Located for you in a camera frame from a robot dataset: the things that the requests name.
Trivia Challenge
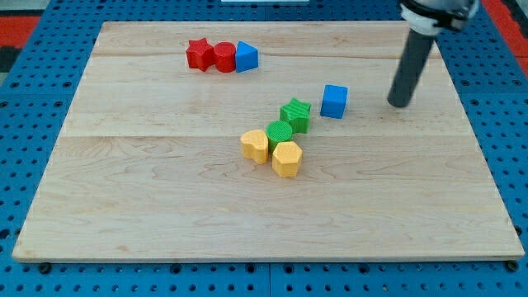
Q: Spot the blue cube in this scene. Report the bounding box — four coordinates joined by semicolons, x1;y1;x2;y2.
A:
320;85;348;119

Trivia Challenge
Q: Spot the yellow heart block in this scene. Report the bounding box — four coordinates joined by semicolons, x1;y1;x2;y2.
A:
240;130;269;164

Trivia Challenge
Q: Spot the green cylinder block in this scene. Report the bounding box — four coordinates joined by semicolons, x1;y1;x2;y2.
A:
266;120;293;153

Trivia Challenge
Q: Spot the yellow hexagon block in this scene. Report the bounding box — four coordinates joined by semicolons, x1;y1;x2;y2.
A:
272;141;303;177

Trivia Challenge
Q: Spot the green star block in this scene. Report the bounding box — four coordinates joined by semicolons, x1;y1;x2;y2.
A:
280;97;311;134

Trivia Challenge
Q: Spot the blue triangle block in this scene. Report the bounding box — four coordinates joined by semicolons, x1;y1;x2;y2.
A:
235;40;259;73

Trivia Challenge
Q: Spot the red cylinder block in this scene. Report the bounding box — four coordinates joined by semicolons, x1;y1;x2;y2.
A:
214;41;236;73

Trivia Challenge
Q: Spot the red star block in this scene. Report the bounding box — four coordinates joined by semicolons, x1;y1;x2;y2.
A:
186;38;215;72

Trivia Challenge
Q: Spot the wooden board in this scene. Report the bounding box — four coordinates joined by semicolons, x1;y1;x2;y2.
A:
12;21;525;263

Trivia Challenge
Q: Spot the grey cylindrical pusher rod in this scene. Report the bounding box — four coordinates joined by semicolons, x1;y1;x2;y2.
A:
387;30;435;108

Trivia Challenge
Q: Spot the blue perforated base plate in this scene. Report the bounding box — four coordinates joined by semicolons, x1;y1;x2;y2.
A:
1;1;527;296

